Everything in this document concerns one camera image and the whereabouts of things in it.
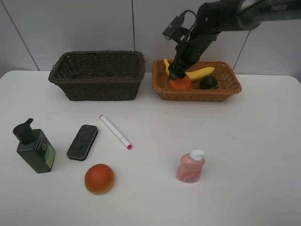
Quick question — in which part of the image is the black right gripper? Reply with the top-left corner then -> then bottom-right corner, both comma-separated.
168,33 -> 216,80

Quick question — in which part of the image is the orange tangerine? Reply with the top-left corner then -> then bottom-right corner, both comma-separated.
169,75 -> 192,90

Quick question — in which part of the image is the yellow banana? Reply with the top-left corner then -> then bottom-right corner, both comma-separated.
163,59 -> 215,82

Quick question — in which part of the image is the dark green mangosteen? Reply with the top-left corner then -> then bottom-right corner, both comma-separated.
199,75 -> 218,89

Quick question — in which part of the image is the pink lotion bottle white cap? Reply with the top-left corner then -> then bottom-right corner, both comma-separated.
177,149 -> 206,183

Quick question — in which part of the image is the black whiteboard eraser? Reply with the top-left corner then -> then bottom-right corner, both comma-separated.
66,125 -> 98,161

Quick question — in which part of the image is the dark green pump bottle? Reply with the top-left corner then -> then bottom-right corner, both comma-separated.
13,118 -> 55,174

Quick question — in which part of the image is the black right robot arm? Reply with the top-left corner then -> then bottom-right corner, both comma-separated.
162,0 -> 301,81

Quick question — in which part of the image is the light brown wicker basket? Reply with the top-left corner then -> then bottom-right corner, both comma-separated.
152,59 -> 242,102

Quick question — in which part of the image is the dark brown wicker basket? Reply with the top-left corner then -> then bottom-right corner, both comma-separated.
48,50 -> 145,101

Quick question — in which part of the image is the white marker pink cap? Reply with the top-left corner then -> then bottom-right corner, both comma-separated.
99,115 -> 132,150

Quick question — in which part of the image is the red-orange round fruit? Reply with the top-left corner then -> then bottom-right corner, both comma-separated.
84,164 -> 115,195

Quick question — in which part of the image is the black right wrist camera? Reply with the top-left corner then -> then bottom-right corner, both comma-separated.
162,14 -> 188,43

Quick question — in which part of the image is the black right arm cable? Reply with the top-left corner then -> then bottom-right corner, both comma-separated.
181,9 -> 198,36

